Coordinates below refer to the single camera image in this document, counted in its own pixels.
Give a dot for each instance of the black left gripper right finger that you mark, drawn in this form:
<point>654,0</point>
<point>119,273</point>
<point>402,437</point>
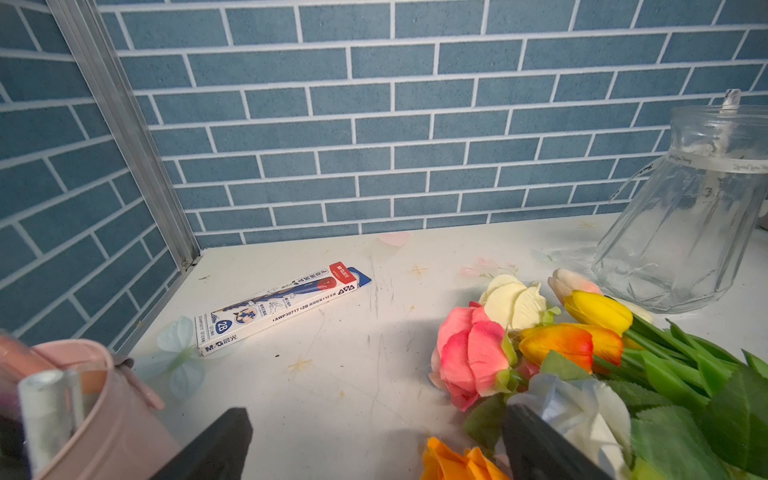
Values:
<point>536,451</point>

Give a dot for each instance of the pink rose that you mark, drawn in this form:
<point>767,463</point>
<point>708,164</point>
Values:
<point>473,357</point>

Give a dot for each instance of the yellow tulip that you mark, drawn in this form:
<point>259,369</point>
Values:
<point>694,360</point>

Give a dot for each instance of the clear glass vase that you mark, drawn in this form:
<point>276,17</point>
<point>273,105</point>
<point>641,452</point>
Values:
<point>678,244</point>

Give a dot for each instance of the pink pen holder cup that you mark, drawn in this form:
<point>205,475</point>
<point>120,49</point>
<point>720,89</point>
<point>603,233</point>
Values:
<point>82,412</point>

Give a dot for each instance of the pale pink tulip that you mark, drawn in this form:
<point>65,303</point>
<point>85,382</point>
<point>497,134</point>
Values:
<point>570,282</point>

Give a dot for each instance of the white rose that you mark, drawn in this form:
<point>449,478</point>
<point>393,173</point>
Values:
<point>587,413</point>

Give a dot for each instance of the cream rose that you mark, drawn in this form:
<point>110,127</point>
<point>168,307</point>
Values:
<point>516,305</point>

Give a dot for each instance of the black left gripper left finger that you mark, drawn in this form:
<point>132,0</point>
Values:
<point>219,452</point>

